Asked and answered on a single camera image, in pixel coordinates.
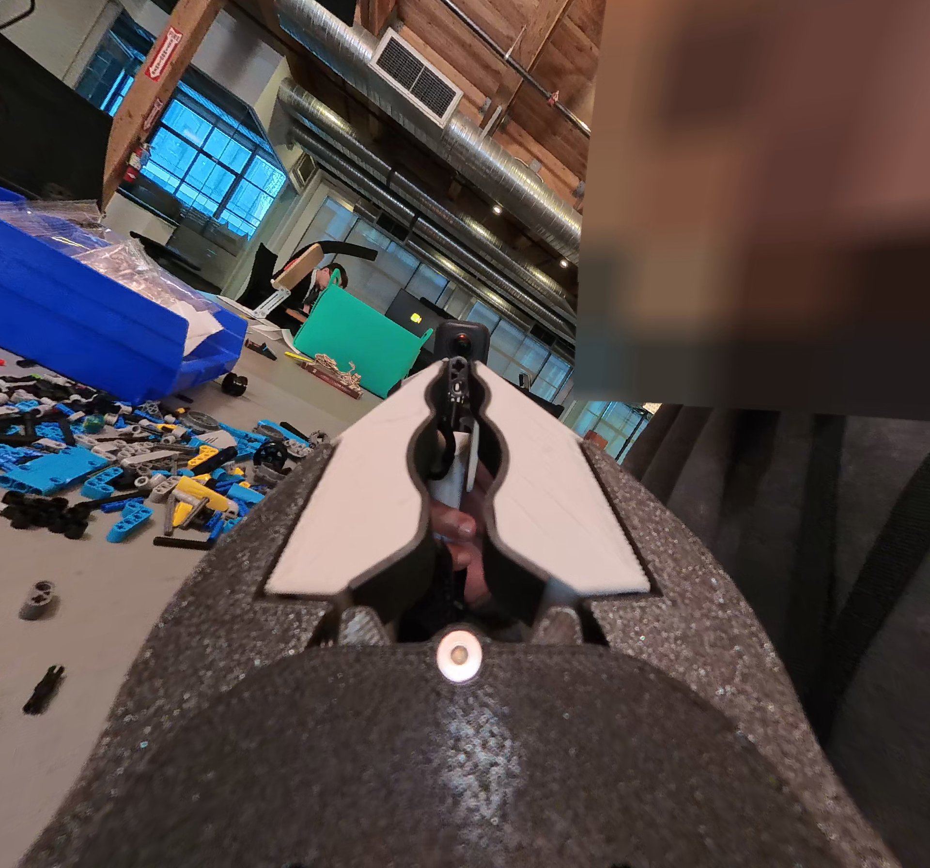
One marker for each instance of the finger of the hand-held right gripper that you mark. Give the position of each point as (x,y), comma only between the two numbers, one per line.
(450,483)

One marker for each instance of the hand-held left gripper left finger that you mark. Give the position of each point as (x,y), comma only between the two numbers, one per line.
(349,512)

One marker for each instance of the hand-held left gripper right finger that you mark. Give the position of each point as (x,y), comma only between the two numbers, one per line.
(567,512)

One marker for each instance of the dark grey two-hole connector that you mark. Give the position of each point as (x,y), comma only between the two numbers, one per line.
(458,377)
(33,603)

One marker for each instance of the grey desk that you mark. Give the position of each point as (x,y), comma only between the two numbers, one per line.
(87,628)

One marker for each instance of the person's right hand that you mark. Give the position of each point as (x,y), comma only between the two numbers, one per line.
(458,526)

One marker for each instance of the green plastic bin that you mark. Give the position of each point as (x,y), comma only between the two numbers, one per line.
(356,345)

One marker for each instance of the black toy wheel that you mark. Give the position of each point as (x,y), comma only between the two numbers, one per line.
(234,385)

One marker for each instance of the white vent grille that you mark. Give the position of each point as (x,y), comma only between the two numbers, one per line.
(414,76)

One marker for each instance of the pile of loose brick pieces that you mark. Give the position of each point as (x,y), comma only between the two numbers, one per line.
(43,468)

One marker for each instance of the paned window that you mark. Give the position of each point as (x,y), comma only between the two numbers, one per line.
(211,156)

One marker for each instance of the blue plastic bin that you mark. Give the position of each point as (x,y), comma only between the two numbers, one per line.
(87,323)

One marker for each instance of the crumpled clear bag with pieces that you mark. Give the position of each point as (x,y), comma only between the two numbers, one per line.
(109,258)

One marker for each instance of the short black pin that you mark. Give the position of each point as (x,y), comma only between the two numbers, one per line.
(43,688)

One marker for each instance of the wooden beam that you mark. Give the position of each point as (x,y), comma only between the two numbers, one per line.
(167,61)

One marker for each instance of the black flat board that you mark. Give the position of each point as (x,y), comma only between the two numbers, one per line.
(43,127)

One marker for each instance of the silver air duct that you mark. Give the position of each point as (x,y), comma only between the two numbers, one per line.
(508,163)

